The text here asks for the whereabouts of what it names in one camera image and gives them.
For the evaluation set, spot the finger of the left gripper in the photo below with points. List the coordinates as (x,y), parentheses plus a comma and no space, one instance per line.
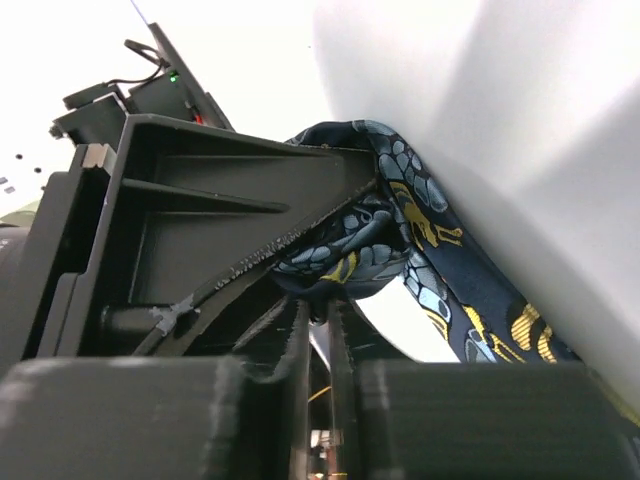
(126,238)

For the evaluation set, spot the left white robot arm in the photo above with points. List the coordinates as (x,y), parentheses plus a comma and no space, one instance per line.
(98,115)

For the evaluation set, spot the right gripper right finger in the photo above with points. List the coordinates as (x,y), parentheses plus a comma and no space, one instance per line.
(394,418)

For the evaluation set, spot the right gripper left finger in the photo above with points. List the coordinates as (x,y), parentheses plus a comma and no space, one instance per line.
(161,418)

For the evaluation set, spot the navy floral patterned tie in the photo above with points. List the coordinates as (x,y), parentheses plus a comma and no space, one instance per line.
(406,228)

